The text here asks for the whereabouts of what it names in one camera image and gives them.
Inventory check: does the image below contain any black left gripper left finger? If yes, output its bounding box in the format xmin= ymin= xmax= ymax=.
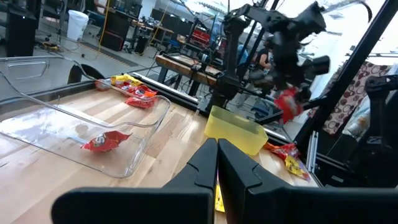
xmin=51 ymin=138 xmax=218 ymax=224

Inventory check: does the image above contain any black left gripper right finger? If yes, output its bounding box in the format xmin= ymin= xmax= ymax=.
xmin=217 ymin=138 xmax=398 ymax=224

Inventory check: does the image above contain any yellow Butterfinger candy pack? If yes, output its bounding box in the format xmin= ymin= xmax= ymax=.
xmin=214 ymin=183 xmax=225 ymax=213
xmin=284 ymin=154 xmax=312 ymax=182
xmin=111 ymin=73 xmax=144 ymax=88

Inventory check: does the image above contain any red Skittles candy pack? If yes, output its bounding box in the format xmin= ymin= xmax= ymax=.
xmin=81 ymin=130 xmax=133 ymax=153
xmin=132 ymin=85 xmax=158 ymax=99
xmin=273 ymin=88 xmax=305 ymax=124
xmin=125 ymin=95 xmax=156 ymax=110

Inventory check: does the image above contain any person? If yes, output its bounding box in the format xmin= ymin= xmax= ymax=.
xmin=253 ymin=39 xmax=276 ymax=82

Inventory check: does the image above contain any patterned brown white cloth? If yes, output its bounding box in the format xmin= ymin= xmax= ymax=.
xmin=322 ymin=61 xmax=393 ymax=135

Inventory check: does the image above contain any yellow plastic bin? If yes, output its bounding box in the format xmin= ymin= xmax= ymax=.
xmin=204 ymin=105 xmax=269 ymax=156

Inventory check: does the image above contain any red tool cart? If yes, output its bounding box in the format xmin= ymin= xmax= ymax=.
xmin=191 ymin=29 xmax=211 ymax=47

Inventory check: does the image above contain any wooden workbench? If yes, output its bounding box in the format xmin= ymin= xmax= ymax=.
xmin=155 ymin=54 xmax=222 ymax=97

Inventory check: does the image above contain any clear plastic bin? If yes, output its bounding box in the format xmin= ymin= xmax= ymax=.
xmin=0 ymin=55 xmax=172 ymax=179

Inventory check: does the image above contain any white trash can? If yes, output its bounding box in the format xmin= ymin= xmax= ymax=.
xmin=67 ymin=9 xmax=90 ymax=41

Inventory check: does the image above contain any black cabinet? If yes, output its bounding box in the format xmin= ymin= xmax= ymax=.
xmin=6 ymin=4 xmax=39 ymax=58

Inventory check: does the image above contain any black metal rig frame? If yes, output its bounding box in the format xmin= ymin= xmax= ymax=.
xmin=130 ymin=0 xmax=398 ymax=187

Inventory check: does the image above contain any yellow extension cable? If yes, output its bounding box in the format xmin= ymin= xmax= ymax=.
xmin=98 ymin=0 xmax=111 ymax=53

